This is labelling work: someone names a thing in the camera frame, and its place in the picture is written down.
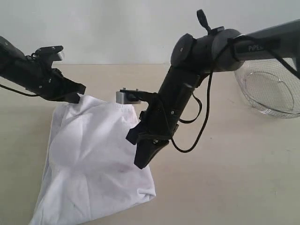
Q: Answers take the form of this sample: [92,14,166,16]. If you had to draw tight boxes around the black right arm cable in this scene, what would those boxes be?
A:
[168,9,300,153]

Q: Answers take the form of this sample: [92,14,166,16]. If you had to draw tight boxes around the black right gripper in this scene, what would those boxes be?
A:
[126,93,180,169]

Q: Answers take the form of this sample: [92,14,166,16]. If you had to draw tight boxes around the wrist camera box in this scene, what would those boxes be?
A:
[33,45,64,68]
[116,88,157,105]

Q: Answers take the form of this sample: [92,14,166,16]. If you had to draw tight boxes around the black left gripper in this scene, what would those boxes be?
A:
[25,69,86,104]

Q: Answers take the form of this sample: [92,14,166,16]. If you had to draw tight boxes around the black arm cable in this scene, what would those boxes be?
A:
[168,9,300,153]
[0,83,38,97]

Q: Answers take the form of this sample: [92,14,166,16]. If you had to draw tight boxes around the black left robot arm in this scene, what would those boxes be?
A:
[0,37,86,104]

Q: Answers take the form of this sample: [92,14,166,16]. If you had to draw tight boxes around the white t-shirt red print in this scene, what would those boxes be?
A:
[30,95,156,225]

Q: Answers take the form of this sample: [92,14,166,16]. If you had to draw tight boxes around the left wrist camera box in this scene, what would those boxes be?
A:
[33,45,64,68]

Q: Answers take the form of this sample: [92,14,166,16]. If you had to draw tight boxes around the metal wire mesh basket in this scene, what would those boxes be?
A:
[234,59,300,119]

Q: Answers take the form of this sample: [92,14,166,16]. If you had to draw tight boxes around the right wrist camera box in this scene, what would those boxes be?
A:
[116,88,157,105]

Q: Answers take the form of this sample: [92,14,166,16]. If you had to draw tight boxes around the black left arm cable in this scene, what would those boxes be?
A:
[0,83,38,97]

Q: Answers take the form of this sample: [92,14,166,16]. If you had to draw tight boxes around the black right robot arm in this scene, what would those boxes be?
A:
[122,20,300,169]

